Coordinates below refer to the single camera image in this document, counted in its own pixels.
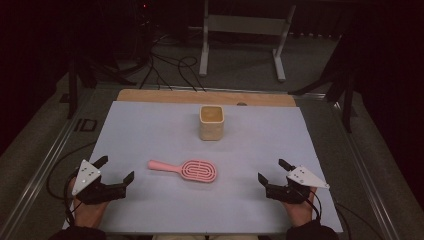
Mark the beige square cup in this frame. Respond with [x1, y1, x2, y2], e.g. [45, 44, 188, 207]
[198, 104, 225, 142]

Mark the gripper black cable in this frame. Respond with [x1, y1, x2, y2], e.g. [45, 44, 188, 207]
[45, 141, 98, 228]
[311, 188, 384, 240]

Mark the person's left hand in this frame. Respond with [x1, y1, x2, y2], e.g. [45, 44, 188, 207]
[73, 197, 110, 230]

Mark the black floor cable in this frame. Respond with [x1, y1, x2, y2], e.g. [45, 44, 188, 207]
[177, 55, 208, 93]
[139, 33, 174, 91]

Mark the pink hairbrush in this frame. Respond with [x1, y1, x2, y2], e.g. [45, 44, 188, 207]
[147, 159, 218, 184]

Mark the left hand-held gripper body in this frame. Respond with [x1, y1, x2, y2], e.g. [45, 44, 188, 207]
[71, 159, 128, 205]

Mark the metal floor rail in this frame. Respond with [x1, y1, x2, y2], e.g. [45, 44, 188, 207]
[0, 89, 98, 240]
[328, 99, 401, 240]

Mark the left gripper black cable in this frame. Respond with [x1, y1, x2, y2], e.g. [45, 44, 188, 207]
[45, 141, 98, 228]

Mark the person's right hand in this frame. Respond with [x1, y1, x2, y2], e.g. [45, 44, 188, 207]
[282, 186, 318, 228]

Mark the white metal stand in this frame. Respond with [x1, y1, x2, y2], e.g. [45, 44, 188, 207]
[198, 0, 297, 83]

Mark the pale blue table mat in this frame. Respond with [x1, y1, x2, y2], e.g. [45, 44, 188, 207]
[63, 100, 344, 234]

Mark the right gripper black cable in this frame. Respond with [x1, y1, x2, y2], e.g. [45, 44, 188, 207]
[311, 188, 384, 240]

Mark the black tripod stand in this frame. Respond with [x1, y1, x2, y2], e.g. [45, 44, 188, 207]
[59, 49, 138, 120]
[288, 33, 356, 134]

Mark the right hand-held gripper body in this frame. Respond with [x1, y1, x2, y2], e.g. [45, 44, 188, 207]
[265, 165, 331, 205]

